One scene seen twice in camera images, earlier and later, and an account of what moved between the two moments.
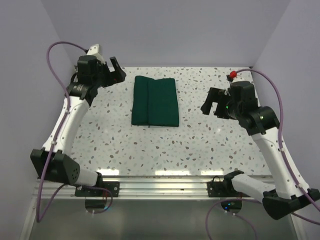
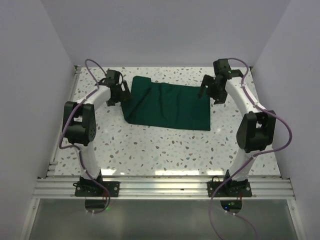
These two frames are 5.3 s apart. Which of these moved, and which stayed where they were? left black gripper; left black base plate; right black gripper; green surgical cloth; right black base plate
Moved: left black gripper; green surgical cloth; right black gripper
Stayed: left black base plate; right black base plate
